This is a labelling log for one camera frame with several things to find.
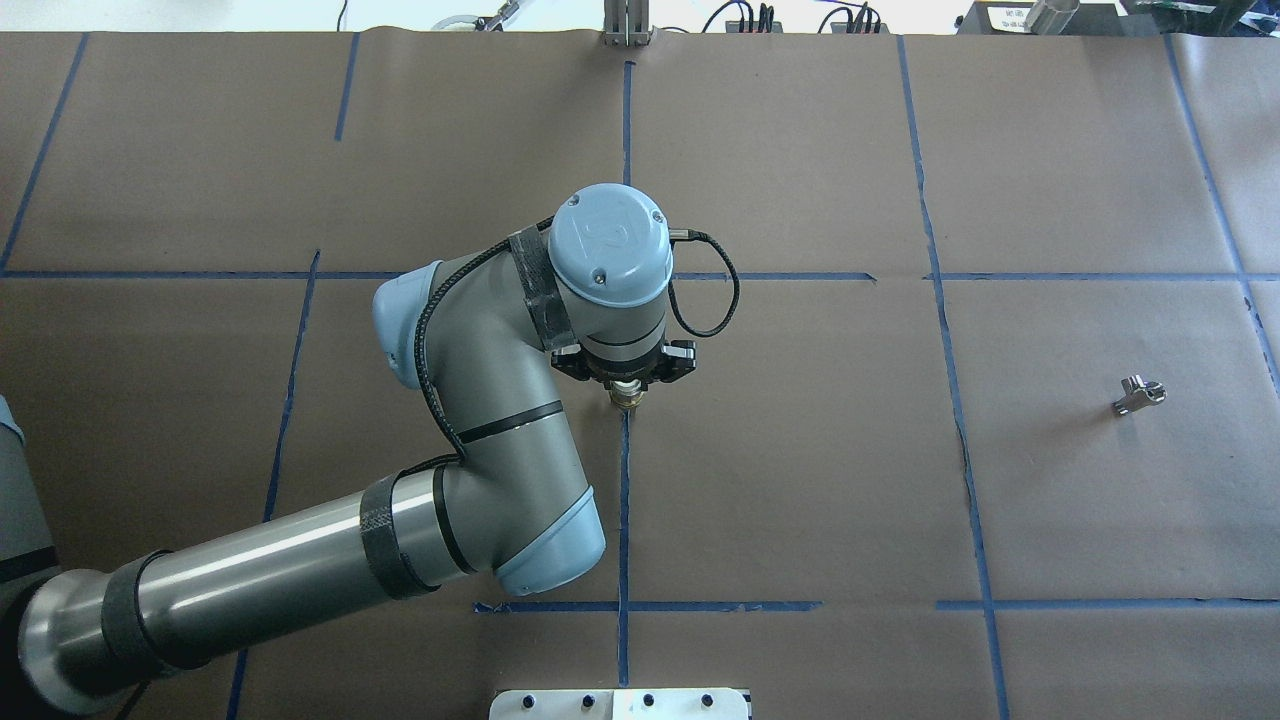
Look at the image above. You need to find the steel cylinder weight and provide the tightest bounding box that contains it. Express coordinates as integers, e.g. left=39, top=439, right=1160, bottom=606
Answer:
left=1023, top=0, right=1082, bottom=36

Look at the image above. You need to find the aluminium frame post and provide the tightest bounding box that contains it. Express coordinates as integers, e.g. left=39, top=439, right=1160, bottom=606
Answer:
left=602, top=0, right=653, bottom=47

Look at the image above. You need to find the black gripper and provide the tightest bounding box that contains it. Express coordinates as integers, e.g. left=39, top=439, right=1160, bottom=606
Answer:
left=550, top=340, right=698, bottom=387

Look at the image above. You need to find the chrome pipe fitting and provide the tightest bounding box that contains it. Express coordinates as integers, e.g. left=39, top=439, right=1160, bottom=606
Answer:
left=1112, top=374, right=1167, bottom=416

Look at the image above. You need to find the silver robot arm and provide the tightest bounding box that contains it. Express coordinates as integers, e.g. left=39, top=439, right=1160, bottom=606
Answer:
left=3, top=183, right=707, bottom=719

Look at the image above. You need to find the white column with base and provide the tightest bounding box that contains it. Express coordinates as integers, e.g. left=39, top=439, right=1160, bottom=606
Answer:
left=488, top=687, right=753, bottom=719

